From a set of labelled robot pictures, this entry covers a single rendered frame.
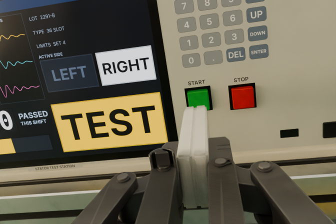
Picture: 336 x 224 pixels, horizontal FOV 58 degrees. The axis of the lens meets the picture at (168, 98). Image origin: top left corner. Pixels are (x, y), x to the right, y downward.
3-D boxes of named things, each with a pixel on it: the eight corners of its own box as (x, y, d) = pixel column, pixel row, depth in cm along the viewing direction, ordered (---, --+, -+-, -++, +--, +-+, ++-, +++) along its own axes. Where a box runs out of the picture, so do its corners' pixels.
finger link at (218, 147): (209, 189, 13) (283, 184, 12) (207, 137, 17) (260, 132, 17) (212, 219, 13) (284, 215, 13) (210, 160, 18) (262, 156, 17)
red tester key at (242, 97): (254, 107, 26) (253, 87, 25) (233, 109, 26) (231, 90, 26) (252, 103, 27) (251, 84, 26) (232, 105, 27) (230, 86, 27)
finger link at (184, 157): (199, 209, 15) (184, 210, 15) (200, 145, 22) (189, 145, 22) (191, 155, 14) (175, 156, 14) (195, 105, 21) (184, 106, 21)
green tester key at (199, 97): (210, 110, 26) (207, 90, 26) (189, 112, 27) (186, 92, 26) (209, 106, 27) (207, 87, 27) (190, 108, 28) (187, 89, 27)
